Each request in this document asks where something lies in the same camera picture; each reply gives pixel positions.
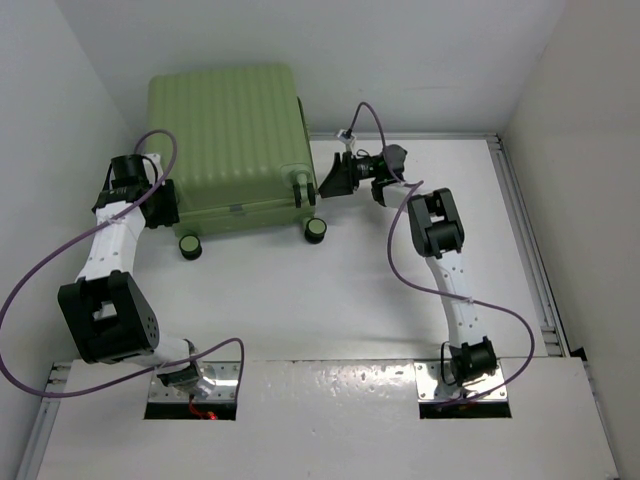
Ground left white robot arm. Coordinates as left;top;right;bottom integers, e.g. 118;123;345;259
58;154;202;393

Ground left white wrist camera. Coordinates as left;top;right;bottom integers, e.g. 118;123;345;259
143;153;161;169

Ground green suitcase blue lining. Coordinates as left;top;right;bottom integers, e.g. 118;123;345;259
144;64;327;258

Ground black power cable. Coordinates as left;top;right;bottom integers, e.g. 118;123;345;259
437;340;459;386

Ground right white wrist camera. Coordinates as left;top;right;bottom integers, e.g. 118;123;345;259
335;129;356;148

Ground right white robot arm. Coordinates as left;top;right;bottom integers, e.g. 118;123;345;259
319;144;497;387

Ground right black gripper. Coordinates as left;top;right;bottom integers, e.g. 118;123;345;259
318;152;385;199

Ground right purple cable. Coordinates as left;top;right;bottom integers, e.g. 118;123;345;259
347;102;538;405

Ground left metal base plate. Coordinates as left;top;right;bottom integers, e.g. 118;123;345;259
148;361;241;404

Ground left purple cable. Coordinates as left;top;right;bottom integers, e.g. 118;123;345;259
0;129;245;399

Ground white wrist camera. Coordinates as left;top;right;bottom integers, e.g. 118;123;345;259
143;153;161;169
335;129;356;148

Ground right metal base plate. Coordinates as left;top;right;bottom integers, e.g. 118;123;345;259
414;360;508;405

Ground purple cable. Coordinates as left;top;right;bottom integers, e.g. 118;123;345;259
0;129;245;399
347;102;538;405

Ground metal base plate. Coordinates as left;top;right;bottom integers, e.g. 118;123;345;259
414;360;508;405
148;361;241;404

